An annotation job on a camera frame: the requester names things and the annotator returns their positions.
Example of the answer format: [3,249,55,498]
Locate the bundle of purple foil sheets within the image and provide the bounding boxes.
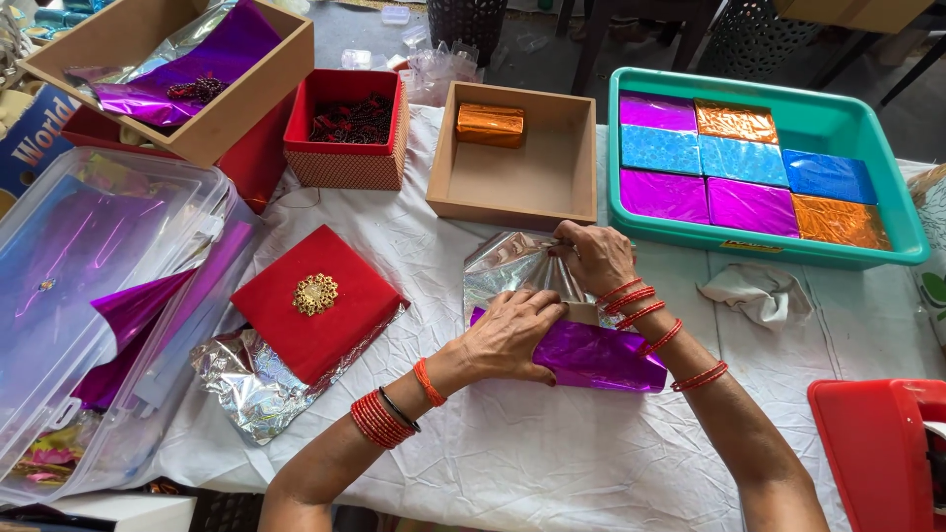
[72,220,257,412]

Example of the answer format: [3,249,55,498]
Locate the purple silver-backed foil sheet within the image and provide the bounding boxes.
[463,231,670,395]

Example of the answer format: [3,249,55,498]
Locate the purple foil wrapped box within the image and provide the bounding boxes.
[619,167,711,226]
[707,176,801,239]
[619,90,699,134]

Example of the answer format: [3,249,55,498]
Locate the red plastic container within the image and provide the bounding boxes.
[806,378,946,532]

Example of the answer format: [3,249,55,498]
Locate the dark red bead ornament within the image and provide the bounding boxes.
[166,73,227,105]

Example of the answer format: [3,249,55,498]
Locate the orange thread wristband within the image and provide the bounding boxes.
[411,357,449,408]

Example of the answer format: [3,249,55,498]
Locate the person's right hand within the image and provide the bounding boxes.
[548,220,638,300]

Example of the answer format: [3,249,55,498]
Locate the brown cardboard carton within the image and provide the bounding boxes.
[772,0,937,35]

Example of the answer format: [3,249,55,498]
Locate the heap of clear plastic containers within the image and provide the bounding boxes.
[398,39,486,106]

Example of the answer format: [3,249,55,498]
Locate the blue printed carton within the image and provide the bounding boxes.
[0,83,81,202]

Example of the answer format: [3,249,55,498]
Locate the large open wooden box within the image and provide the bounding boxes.
[16,0,316,169]

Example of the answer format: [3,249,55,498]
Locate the orange foil wrapped box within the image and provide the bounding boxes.
[694,98,780,146]
[455,102,528,149]
[791,193,894,253]

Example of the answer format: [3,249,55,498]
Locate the black bangle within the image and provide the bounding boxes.
[377,385,423,434]

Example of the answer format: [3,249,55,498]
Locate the teal plastic tray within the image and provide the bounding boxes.
[607,66,931,269]

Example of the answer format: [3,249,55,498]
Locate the clear plastic storage bin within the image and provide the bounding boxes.
[0,145,261,508]

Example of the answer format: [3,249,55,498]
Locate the crumpled beige cloth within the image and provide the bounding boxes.
[696,263,814,332]

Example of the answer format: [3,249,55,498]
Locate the dark blue foil wrapped box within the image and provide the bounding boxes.
[781,148,879,206]

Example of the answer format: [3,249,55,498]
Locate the dark wooden furniture legs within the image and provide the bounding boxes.
[554,0,724,97]

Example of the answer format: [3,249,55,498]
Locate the black perforated basket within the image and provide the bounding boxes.
[695,0,823,83]
[426,0,509,68]

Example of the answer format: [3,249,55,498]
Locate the person's left hand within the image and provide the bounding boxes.
[445,289,570,393]

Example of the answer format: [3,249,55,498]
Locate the small open wooden box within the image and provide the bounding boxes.
[426,81,599,232]

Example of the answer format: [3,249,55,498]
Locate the large red box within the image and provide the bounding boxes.
[61,89,298,216]

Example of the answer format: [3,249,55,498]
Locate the silver holographic foil sheet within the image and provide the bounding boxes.
[189,301,409,446]

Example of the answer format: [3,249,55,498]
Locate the red patterned open box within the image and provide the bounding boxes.
[283,68,412,192]

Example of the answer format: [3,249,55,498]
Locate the gold brooch ornament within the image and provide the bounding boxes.
[291,272,340,318]

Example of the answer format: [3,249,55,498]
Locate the light blue foil wrapped box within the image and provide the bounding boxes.
[698,134,790,188]
[621,124,702,177]

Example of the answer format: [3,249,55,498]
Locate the white bag with green print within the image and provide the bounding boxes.
[907,163,946,350]

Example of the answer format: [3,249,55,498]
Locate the heap of dark red beads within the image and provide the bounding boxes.
[308,92,395,146]

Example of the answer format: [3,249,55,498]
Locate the teal foil rolls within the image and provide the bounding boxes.
[21,0,113,35]

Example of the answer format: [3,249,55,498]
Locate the white tablecloth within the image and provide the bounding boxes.
[126,103,946,532]

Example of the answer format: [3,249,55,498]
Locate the red velvet box lid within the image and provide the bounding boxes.
[230,224,412,387]

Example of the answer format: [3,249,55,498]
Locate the stack of red bangles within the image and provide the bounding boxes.
[350,390,416,451]

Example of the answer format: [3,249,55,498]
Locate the white box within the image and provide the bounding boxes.
[0,493,198,532]

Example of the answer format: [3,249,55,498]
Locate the set of thin red bangles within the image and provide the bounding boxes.
[596,277,730,393]

